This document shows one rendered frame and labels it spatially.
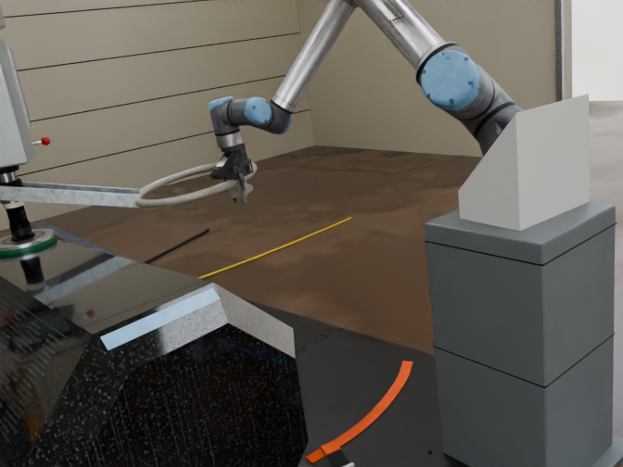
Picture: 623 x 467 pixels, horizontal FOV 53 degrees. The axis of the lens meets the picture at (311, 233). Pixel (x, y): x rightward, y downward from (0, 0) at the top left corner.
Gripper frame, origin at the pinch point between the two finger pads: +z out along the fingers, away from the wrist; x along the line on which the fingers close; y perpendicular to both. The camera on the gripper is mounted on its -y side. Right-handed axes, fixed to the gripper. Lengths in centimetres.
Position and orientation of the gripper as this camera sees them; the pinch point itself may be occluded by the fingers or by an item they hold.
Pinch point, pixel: (237, 200)
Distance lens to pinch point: 231.1
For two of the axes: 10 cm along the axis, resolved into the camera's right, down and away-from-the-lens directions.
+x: -7.2, -1.0, 6.9
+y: 6.7, -3.6, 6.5
